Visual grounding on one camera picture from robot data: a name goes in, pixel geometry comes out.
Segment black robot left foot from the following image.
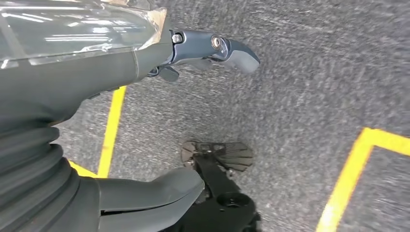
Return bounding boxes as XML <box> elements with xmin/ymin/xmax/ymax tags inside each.
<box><xmin>181</xmin><ymin>142</ymin><xmax>262</xmax><ymax>232</ymax></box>

